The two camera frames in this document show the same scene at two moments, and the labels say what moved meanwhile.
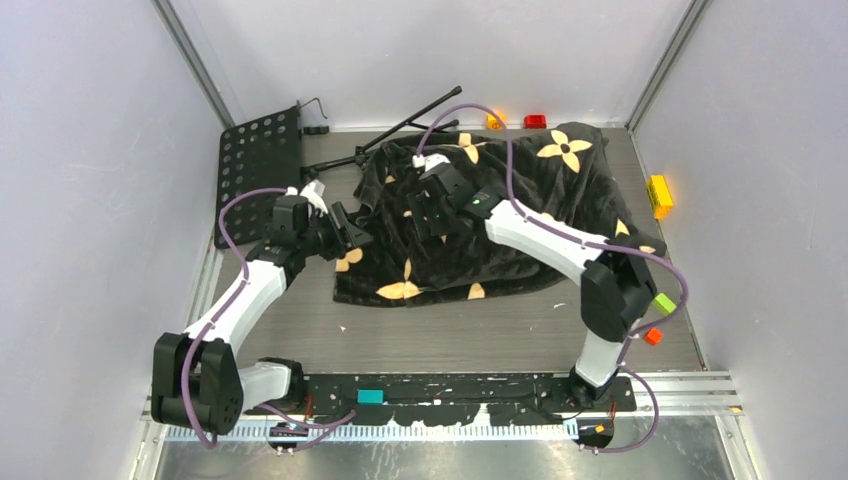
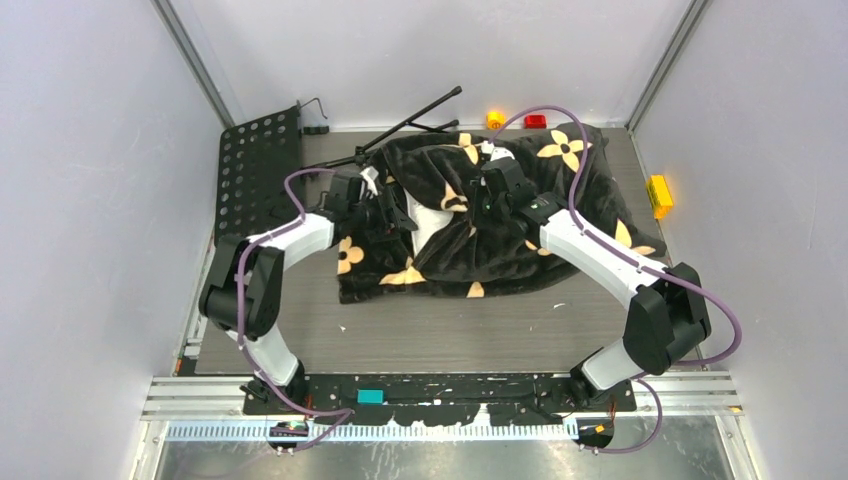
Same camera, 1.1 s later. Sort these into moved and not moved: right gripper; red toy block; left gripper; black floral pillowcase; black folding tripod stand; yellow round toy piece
Moved: right gripper; left gripper
Not moved: red toy block; yellow round toy piece; black floral pillowcase; black folding tripod stand
